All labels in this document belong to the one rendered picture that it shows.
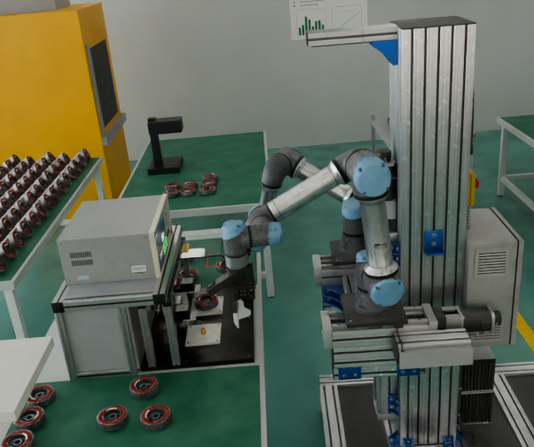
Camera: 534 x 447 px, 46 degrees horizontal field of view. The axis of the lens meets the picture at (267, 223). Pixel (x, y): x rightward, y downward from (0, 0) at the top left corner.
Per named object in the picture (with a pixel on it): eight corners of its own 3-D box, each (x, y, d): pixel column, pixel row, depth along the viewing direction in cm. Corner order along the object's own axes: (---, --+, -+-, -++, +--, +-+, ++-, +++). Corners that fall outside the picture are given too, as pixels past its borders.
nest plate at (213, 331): (221, 325, 286) (221, 322, 285) (220, 343, 272) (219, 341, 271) (188, 327, 286) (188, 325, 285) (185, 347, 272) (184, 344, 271)
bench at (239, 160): (271, 204, 623) (265, 130, 593) (279, 300, 453) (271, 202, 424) (160, 214, 624) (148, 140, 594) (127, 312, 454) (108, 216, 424)
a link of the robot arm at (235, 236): (247, 225, 201) (221, 229, 201) (251, 256, 206) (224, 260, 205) (245, 216, 209) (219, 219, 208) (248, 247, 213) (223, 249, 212)
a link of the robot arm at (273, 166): (282, 166, 279) (264, 257, 303) (292, 158, 288) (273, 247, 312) (259, 157, 282) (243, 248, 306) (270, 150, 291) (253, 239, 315)
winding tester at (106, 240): (173, 234, 298) (167, 193, 289) (160, 278, 258) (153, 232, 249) (90, 240, 298) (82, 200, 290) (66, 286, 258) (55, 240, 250)
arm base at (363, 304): (388, 294, 247) (388, 271, 243) (396, 315, 233) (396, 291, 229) (350, 297, 247) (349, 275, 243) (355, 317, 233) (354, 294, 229)
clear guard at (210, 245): (235, 243, 309) (234, 231, 306) (234, 265, 287) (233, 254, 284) (168, 248, 309) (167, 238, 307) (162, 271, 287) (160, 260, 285)
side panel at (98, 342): (138, 371, 263) (125, 303, 250) (137, 375, 260) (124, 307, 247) (72, 376, 263) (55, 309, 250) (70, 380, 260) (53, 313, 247)
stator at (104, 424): (129, 427, 231) (128, 419, 229) (98, 435, 228) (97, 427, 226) (127, 408, 240) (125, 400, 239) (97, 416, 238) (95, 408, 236)
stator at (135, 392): (164, 384, 252) (162, 377, 251) (150, 402, 243) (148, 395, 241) (139, 380, 256) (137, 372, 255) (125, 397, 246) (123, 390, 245)
